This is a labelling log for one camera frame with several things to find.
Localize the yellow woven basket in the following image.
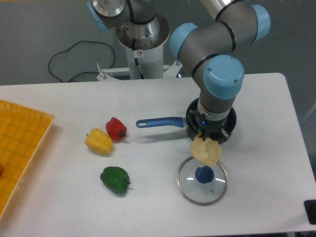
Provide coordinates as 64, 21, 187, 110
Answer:
0, 99, 55, 216

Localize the black pot blue handle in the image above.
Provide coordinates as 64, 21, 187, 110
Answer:
136, 99, 237, 131

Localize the yellow bell pepper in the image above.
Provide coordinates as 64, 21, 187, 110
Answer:
85, 128, 113, 155

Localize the glass lid blue knob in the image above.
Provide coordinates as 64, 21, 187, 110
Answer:
177, 157, 229, 206

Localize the black device at table edge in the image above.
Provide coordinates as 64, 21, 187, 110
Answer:
304, 199, 316, 225

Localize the green bell pepper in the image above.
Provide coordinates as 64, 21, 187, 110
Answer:
100, 166, 130, 195

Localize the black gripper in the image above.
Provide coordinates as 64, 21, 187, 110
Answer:
186, 110, 232, 144

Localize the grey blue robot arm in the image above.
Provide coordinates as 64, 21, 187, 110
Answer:
87, 0, 271, 143

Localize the red bell pepper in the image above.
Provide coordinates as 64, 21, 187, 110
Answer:
106, 117, 127, 141

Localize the round beige bread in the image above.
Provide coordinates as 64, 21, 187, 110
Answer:
190, 133, 223, 166

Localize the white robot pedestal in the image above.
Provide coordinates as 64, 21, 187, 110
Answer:
97, 13, 183, 81

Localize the black cable on floor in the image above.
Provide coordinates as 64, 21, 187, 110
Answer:
48, 40, 116, 83

